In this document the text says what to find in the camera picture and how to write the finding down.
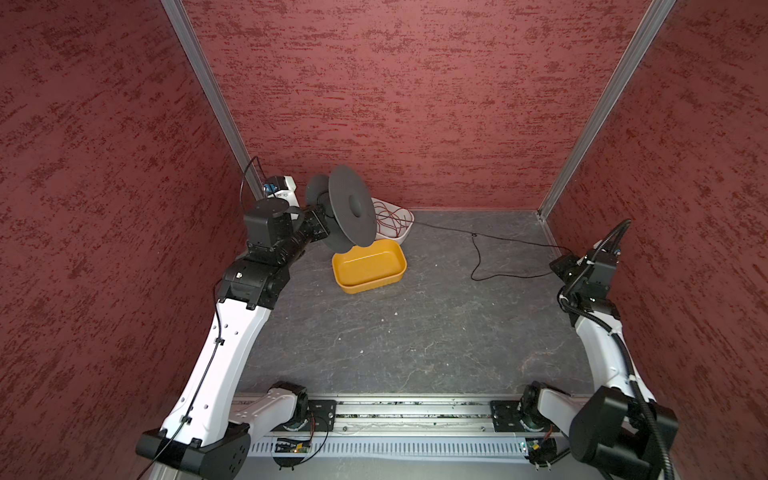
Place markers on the aluminium mounting rail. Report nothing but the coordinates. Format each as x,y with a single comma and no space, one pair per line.
424,415

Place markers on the yellow plastic tray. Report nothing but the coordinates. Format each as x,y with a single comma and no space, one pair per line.
366,268

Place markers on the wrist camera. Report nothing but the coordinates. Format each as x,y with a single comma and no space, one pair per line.
599,269
270,220

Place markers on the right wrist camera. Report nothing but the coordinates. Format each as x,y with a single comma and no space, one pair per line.
599,269

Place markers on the right aluminium corner post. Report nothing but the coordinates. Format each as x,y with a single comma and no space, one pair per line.
645,33

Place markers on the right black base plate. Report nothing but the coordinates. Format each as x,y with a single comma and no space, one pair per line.
516,416

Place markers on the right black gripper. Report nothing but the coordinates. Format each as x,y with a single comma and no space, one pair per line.
558,265

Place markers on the black corrugated conduit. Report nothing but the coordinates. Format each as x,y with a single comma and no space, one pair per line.
630,372

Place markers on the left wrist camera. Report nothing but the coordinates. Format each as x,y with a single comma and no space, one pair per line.
270,220

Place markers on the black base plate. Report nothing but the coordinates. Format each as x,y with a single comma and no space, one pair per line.
516,416
312,415

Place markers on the left aluminium corner post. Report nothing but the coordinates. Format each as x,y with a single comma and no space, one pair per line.
183,28

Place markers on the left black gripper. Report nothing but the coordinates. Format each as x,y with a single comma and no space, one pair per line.
313,215

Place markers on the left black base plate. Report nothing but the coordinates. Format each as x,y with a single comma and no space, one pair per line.
312,415

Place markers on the aluminium corner post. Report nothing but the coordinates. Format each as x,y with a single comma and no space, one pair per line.
183,28
645,33

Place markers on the dark grey cable spool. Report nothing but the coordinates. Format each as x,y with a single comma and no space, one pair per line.
348,210

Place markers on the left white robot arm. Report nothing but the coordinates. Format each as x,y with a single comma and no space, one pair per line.
198,437

